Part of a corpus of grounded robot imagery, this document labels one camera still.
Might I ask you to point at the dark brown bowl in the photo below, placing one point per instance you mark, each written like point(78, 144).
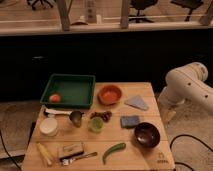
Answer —
point(147, 135)

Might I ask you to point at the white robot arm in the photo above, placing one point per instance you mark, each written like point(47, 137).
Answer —
point(187, 83)

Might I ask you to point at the orange bowl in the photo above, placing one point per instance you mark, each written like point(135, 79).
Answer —
point(109, 94)

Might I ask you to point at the green plastic tray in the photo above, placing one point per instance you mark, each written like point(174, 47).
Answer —
point(76, 91)

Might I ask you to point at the grey triangular cloth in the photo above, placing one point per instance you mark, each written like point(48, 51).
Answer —
point(137, 102)

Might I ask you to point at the small green cup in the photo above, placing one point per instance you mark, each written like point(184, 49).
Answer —
point(95, 124)

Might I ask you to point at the blue sponge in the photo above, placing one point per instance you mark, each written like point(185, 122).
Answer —
point(129, 121)

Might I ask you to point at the red tomato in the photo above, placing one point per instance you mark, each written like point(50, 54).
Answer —
point(55, 98)

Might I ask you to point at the green chili pepper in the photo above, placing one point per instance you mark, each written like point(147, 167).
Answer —
point(114, 148)

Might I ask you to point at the scrub brush block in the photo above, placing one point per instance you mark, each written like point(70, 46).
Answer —
point(71, 150)

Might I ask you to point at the white round container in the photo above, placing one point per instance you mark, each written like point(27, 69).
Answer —
point(49, 127)

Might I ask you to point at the silver fork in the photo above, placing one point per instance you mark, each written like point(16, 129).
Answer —
point(66, 162)

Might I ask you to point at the office chair center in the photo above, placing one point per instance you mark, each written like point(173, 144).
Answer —
point(140, 5)

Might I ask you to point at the office chair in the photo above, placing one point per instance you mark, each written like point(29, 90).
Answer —
point(190, 4)
point(140, 5)
point(43, 3)

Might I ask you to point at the yellow corn cob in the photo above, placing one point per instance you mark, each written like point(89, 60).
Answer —
point(45, 153)

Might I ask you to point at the office chair left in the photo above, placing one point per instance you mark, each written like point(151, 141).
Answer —
point(43, 3)

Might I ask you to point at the office chair right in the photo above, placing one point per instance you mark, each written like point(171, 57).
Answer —
point(190, 4)

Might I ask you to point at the white handled scoop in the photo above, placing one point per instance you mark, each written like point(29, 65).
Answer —
point(52, 112)

